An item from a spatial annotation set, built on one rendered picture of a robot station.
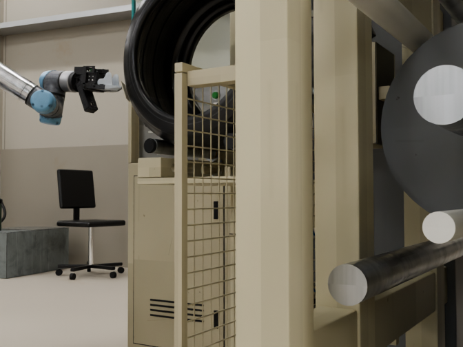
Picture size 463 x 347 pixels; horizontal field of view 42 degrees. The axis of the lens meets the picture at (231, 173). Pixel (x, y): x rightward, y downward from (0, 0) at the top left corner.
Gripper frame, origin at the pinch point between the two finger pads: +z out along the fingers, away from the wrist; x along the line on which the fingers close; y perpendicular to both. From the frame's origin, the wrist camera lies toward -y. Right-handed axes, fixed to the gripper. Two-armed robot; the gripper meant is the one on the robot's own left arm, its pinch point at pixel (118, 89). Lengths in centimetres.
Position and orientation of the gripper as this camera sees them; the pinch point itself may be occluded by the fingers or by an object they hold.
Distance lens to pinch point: 206.1
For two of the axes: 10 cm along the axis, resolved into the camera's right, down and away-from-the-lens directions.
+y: 1.0, -9.9, -0.3
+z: 8.5, 1.0, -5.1
